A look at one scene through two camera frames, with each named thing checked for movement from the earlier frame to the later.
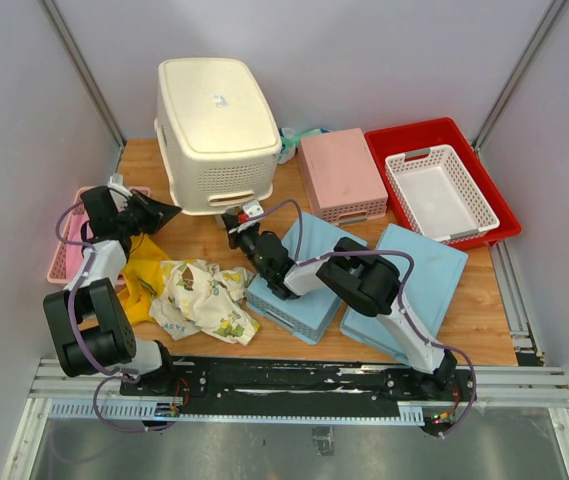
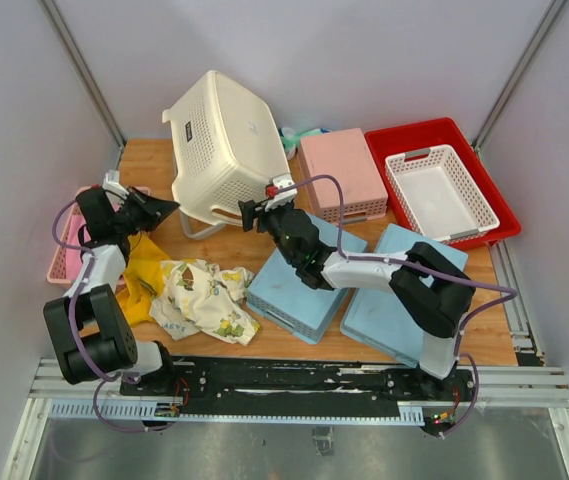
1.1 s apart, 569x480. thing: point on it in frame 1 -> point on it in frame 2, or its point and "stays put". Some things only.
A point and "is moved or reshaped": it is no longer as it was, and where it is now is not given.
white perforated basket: [440, 192] stays put
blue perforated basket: [428, 292] stays put
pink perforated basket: [341, 177] stays put
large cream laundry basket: [218, 134] is moved or reshaped
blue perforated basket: [312, 317] stays put
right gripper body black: [247, 240] -> [271, 221]
